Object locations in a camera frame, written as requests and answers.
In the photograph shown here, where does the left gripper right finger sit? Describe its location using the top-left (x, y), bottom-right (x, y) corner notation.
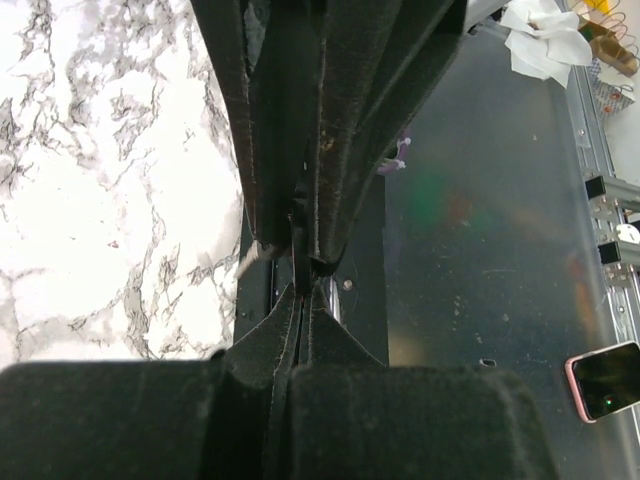
top-left (289, 289), bottom-right (558, 479)

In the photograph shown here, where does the crumpled white tissue paper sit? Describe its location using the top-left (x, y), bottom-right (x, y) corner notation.
top-left (500, 0), bottom-right (593, 88)

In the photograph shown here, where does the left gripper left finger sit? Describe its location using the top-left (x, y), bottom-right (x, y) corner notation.
top-left (1, 287), bottom-right (302, 479)

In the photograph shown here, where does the pink-cased smartphone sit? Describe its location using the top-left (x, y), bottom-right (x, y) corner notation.
top-left (564, 341), bottom-right (639, 424)

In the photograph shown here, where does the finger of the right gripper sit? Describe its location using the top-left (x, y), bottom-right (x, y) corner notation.
top-left (307, 1), bottom-right (467, 275)
top-left (192, 1), bottom-right (320, 242)

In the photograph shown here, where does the black-headed key bunch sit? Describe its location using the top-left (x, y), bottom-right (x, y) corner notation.
top-left (235, 160), bottom-right (313, 297)

